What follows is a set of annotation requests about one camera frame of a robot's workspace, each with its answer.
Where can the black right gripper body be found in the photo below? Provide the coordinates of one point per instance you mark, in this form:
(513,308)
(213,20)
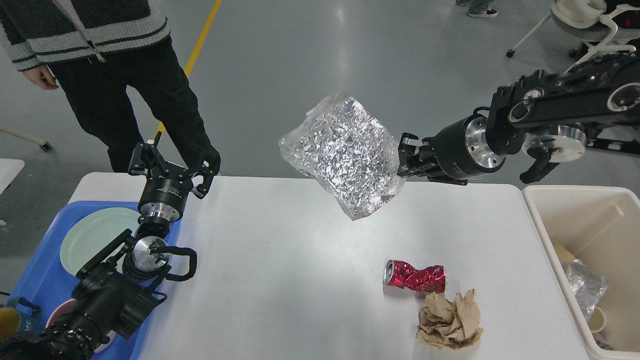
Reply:
(462,152)

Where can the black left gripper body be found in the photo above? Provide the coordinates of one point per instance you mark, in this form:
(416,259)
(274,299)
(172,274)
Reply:
(165,194)

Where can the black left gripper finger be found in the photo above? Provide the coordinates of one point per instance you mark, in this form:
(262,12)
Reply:
(199,178)
(147,161)

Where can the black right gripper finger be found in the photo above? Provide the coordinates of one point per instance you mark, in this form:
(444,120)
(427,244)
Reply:
(425,168)
(414,148)

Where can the aluminium foil sheet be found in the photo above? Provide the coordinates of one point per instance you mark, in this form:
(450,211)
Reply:
(349,152)

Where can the light green plate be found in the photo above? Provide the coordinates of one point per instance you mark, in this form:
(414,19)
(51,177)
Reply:
(93,233)

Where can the crushed red can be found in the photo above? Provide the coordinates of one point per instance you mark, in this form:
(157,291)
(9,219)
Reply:
(400,274)

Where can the pink mug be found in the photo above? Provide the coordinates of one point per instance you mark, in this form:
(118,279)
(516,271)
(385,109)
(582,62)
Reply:
(67,306)

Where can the brown paper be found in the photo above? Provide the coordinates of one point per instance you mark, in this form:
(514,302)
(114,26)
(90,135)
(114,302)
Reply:
(564,256)
(447,324)

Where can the aluminium foil tray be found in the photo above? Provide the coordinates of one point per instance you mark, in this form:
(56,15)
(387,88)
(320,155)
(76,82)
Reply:
(586,284)

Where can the white paper cup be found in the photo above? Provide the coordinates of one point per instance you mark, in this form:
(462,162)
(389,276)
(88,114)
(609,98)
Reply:
(597,320)

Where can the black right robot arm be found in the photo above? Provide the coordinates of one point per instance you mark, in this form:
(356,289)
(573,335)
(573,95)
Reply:
(552,117)

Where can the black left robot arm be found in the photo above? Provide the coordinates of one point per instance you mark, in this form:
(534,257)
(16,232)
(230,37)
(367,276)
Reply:
(117,287)

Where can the white chair left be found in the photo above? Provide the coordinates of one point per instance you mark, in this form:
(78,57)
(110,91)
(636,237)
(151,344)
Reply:
(42,143)

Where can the white chair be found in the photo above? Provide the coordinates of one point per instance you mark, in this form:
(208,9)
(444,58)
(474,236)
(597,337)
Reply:
(42,143)
(589,22)

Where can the person in grey sweater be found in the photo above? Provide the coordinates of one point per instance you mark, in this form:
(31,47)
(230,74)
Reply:
(94,50)

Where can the small white side table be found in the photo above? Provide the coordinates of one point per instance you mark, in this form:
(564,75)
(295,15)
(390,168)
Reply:
(9,169)

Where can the person in blue jeans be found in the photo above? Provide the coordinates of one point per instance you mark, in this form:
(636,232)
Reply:
(478,8)

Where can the blue plastic tray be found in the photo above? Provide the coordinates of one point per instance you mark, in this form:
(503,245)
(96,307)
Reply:
(47,284)

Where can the brown paper in bin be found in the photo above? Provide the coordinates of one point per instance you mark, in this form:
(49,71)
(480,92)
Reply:
(564,256)

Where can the beige waste bin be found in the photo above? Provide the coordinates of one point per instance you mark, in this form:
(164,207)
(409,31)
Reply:
(600,226)

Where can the white chair right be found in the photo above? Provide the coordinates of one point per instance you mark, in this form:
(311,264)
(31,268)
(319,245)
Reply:
(589,22)

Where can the blue HOME mug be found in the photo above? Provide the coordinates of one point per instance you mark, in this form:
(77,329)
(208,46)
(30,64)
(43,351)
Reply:
(13,321)

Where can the seated person in black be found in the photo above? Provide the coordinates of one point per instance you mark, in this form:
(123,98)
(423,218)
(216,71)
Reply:
(627,20)

